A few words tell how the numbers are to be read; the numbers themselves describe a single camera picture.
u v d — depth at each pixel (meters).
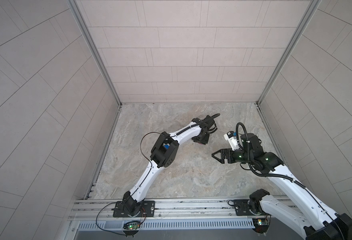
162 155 0.58
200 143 0.88
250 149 0.57
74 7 0.71
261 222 0.69
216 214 0.71
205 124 0.72
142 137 0.58
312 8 0.71
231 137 0.67
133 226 0.64
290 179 0.46
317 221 0.39
